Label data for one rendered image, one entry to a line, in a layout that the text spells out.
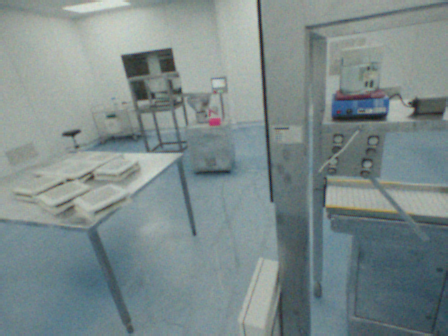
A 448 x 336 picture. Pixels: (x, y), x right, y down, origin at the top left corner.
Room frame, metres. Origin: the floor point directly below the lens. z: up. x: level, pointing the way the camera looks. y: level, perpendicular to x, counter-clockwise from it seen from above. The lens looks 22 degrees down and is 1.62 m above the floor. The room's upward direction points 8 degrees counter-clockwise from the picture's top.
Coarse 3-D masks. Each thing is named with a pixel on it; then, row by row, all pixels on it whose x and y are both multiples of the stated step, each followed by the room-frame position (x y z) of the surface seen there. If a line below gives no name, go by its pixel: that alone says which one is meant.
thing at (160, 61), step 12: (132, 60) 6.87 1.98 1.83; (144, 60) 6.80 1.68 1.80; (156, 60) 6.74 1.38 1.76; (168, 60) 6.68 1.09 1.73; (132, 72) 6.88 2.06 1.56; (144, 72) 6.82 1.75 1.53; (156, 72) 6.75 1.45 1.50; (168, 72) 6.69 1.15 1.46; (144, 84) 6.84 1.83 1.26; (144, 96) 6.85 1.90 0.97; (156, 96) 6.78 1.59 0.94
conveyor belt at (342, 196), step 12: (336, 192) 1.18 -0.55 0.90; (348, 192) 1.16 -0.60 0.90; (360, 192) 1.15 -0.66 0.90; (372, 192) 1.13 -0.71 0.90; (396, 192) 1.10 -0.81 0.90; (408, 192) 1.09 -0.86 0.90; (420, 192) 1.08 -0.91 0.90; (432, 192) 1.06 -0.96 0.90; (336, 204) 1.07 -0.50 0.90; (348, 204) 1.05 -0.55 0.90; (360, 204) 1.04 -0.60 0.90; (372, 204) 1.03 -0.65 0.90; (384, 204) 1.02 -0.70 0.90; (408, 204) 0.99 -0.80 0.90; (420, 204) 0.98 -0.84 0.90; (432, 204) 0.97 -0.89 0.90; (444, 204) 0.96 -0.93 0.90
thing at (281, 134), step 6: (276, 126) 0.41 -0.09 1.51; (282, 126) 0.40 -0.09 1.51; (288, 126) 0.40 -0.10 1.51; (294, 126) 0.40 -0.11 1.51; (300, 126) 0.39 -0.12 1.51; (276, 132) 0.41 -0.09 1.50; (282, 132) 0.41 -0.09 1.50; (288, 132) 0.40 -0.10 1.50; (294, 132) 0.40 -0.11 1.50; (300, 132) 0.39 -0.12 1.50; (276, 138) 0.41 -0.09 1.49; (282, 138) 0.41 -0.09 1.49; (288, 138) 0.40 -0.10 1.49; (294, 138) 0.40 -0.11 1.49; (300, 138) 0.39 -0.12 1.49
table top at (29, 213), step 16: (48, 160) 2.53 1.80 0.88; (144, 160) 2.14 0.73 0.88; (160, 160) 2.09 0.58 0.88; (176, 160) 2.07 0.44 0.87; (16, 176) 2.17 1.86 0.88; (32, 176) 2.11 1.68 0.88; (128, 176) 1.82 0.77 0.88; (144, 176) 1.78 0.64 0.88; (160, 176) 1.82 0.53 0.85; (0, 192) 1.84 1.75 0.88; (0, 208) 1.56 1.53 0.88; (16, 208) 1.53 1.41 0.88; (32, 208) 1.50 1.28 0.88; (32, 224) 1.33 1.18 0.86; (48, 224) 1.28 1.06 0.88; (64, 224) 1.25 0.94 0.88; (80, 224) 1.22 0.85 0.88; (96, 224) 1.22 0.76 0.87
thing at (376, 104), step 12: (336, 96) 1.04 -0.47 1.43; (348, 96) 1.01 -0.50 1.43; (360, 96) 0.99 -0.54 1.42; (372, 96) 0.97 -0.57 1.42; (384, 96) 0.97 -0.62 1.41; (336, 108) 1.01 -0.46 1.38; (348, 108) 0.99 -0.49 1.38; (360, 108) 0.98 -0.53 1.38; (372, 108) 0.96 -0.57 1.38; (384, 108) 0.95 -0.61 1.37
